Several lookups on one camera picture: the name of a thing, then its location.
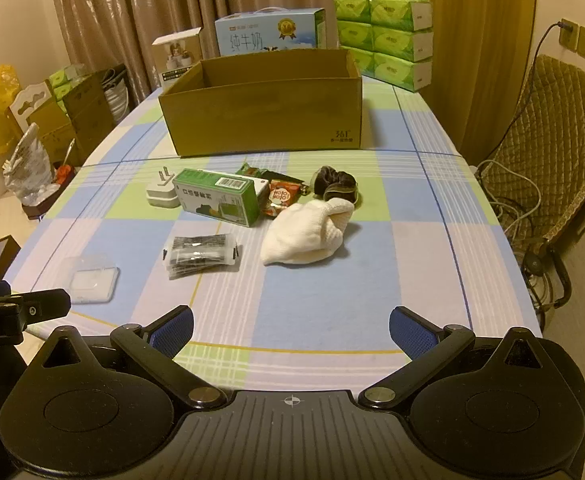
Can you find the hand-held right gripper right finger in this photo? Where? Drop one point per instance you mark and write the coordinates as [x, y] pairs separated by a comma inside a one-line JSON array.
[[412, 332]]

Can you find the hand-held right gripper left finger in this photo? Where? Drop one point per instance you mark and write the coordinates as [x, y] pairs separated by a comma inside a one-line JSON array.
[[172, 331]]

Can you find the pack of black sachets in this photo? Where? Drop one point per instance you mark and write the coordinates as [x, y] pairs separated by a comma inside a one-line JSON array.
[[200, 255]]

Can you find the green and white carton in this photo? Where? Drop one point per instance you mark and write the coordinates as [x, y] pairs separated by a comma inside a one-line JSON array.
[[212, 195]]

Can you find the white knitted sock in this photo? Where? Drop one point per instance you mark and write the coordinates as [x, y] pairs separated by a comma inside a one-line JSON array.
[[302, 232]]

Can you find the dark brown fuzzy socks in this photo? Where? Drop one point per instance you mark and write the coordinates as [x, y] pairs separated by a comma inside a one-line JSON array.
[[335, 184]]

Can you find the clear plastic case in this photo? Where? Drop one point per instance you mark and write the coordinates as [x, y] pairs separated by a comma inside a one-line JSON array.
[[91, 280]]

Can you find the dark wooden tray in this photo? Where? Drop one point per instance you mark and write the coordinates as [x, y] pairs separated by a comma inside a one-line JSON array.
[[37, 205]]

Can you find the white plastic bag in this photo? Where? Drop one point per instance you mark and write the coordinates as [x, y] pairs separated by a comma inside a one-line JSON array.
[[30, 160]]

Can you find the white charger plug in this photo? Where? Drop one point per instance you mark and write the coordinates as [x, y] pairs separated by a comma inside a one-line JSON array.
[[160, 195]]

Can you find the small brown cardboard box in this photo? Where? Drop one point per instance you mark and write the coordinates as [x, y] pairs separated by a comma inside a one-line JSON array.
[[55, 135]]

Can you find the red orange snack packet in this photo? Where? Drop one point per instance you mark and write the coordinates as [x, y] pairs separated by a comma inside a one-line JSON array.
[[280, 199]]

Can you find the green snack packet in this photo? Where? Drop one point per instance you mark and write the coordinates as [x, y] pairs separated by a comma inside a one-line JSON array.
[[245, 170]]

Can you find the white cardboard holder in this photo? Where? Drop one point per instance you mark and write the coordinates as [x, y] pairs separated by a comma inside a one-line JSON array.
[[30, 102]]

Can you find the large brown cardboard box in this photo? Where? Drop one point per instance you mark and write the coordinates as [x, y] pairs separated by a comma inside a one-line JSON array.
[[95, 105]]

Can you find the green tissue packs in box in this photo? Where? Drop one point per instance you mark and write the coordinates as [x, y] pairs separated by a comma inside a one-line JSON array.
[[65, 82]]

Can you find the chair with quilted cover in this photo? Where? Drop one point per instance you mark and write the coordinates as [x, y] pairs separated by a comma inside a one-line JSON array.
[[567, 135]]

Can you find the white product box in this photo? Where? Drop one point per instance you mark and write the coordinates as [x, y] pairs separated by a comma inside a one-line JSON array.
[[180, 57]]

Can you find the golden curtain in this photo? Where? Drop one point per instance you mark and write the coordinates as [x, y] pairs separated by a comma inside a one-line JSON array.
[[477, 60]]

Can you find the stack of green tissue packs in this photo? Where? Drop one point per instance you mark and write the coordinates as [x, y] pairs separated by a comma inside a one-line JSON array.
[[387, 35]]

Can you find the blue milk carton box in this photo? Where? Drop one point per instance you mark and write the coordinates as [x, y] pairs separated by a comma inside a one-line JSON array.
[[267, 30]]

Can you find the brown curtain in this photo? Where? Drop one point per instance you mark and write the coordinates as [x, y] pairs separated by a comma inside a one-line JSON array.
[[172, 0]]

